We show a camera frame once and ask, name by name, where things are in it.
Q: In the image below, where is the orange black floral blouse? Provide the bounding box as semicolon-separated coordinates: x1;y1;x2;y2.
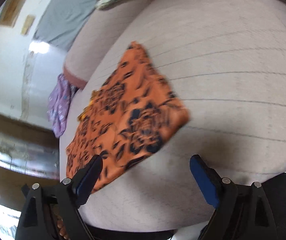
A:
66;42;189;191

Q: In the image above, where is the person's left hand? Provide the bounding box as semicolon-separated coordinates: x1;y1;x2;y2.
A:
51;204;70;239

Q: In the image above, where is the purple floral cloth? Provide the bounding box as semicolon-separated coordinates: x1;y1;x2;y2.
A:
47;73;78;138

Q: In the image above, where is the quilted beige bed cover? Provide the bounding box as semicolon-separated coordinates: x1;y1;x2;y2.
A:
60;0;286;232

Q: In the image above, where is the pink bolster pillow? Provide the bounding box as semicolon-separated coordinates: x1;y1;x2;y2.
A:
63;0;153;89

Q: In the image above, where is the grey pillow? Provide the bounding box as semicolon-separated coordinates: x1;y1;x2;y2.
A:
33;0;96;51

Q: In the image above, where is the small brown wall plaque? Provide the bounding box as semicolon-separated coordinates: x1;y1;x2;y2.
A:
20;15;36;36

